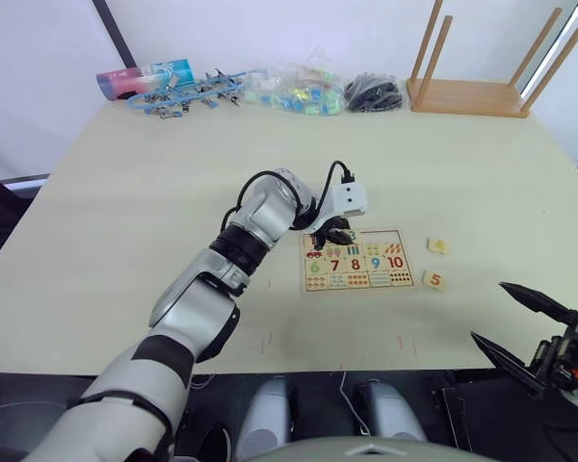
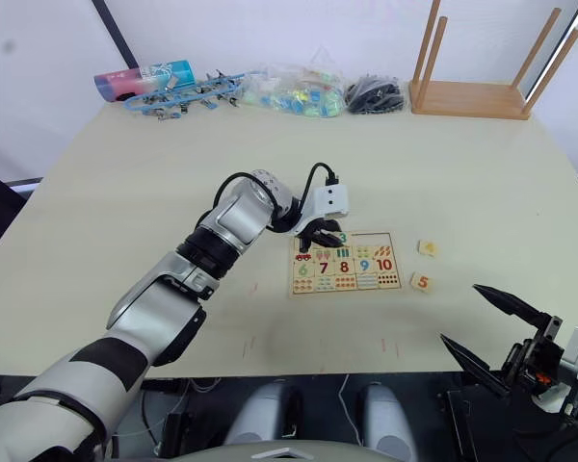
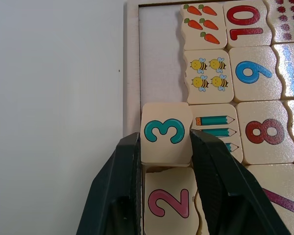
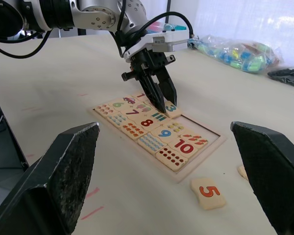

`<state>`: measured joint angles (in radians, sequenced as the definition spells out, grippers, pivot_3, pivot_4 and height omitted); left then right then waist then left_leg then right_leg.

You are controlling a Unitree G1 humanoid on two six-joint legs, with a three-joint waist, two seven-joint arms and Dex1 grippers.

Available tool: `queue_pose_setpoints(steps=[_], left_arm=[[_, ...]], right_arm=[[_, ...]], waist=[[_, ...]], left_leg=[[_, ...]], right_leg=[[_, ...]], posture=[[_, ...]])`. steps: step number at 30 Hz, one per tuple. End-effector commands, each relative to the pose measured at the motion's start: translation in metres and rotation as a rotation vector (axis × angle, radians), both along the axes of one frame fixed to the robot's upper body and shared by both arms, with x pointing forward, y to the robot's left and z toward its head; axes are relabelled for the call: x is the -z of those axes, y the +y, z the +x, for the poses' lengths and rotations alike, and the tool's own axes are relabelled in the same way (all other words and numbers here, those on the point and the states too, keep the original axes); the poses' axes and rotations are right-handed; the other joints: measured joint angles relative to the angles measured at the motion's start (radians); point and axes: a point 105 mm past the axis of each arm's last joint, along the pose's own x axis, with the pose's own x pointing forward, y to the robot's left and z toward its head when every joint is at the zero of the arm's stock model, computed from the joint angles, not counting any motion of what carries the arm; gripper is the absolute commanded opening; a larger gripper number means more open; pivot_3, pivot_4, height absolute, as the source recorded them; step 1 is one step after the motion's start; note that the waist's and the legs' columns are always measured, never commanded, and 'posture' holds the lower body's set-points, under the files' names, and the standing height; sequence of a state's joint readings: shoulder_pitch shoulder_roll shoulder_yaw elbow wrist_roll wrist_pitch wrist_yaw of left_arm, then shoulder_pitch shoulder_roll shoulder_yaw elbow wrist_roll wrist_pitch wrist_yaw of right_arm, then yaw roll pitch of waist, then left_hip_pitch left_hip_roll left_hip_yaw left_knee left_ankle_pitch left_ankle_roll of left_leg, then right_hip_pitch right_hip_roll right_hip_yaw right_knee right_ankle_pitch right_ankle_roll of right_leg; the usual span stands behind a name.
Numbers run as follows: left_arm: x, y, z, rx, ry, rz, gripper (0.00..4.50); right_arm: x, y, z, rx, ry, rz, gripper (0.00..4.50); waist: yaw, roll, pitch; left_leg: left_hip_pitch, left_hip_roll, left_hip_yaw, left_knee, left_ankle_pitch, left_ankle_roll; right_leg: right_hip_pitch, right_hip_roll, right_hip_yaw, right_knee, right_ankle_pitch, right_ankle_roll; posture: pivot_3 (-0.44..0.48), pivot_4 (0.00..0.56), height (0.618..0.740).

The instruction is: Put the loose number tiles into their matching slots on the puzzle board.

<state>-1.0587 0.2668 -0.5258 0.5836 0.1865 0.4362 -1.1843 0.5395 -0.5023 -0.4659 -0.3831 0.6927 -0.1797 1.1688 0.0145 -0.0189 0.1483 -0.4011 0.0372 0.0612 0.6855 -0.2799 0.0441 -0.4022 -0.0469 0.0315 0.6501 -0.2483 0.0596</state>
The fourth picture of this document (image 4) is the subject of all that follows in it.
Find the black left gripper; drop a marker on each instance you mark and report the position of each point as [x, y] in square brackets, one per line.
[149, 61]

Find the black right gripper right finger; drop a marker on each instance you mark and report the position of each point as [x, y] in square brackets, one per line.
[272, 166]

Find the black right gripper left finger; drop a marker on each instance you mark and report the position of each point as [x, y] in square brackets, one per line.
[51, 176]

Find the teal number 3 tile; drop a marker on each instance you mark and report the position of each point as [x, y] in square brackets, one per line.
[172, 109]

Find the number 1 tile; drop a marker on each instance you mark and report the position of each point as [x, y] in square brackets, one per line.
[140, 96]

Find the red number 8 tile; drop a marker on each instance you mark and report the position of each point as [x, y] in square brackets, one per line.
[147, 122]

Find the purple number 7 tile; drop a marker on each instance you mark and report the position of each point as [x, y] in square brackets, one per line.
[133, 113]

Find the blue number 9 tile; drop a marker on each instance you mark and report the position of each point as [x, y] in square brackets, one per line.
[165, 134]

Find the green number 6 tile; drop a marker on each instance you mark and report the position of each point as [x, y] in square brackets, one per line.
[118, 105]

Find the wooden number puzzle board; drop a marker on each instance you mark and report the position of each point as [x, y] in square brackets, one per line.
[198, 129]

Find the red number 10 tile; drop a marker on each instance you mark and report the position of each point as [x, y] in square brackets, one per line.
[183, 147]

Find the orange number 5 tile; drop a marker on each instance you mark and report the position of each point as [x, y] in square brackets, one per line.
[208, 193]

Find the elephants picture tile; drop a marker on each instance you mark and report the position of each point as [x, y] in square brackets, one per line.
[143, 107]

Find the green bars picture tile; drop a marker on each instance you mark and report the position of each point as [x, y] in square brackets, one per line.
[159, 117]

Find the plain wooden tile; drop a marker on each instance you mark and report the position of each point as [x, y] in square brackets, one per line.
[242, 171]

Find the car picture tile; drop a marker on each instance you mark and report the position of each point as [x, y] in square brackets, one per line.
[129, 100]

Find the yellow grey shapes tile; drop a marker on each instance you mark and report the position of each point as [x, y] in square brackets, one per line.
[175, 127]

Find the orange leaves picture tile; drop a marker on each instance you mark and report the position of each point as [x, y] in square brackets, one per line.
[134, 129]

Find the blue cups picture tile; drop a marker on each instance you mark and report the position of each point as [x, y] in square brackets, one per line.
[117, 119]

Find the blue dots picture tile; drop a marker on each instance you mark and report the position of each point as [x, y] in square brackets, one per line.
[152, 143]

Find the carrots picture tile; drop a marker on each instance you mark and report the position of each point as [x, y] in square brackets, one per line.
[193, 139]

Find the strawberries picture tile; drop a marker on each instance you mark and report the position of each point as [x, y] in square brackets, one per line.
[104, 109]

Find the clear box of colourful items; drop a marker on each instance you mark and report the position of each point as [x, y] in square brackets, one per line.
[176, 27]

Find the red dots picture tile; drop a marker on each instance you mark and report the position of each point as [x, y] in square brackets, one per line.
[171, 156]

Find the clear bag of colourful items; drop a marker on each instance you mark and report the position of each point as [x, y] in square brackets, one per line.
[240, 54]

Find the black flat object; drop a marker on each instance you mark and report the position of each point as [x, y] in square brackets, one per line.
[289, 76]

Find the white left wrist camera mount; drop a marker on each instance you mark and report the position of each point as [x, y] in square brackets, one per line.
[166, 41]

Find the black frame panel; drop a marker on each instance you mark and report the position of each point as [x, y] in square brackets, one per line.
[2, 127]

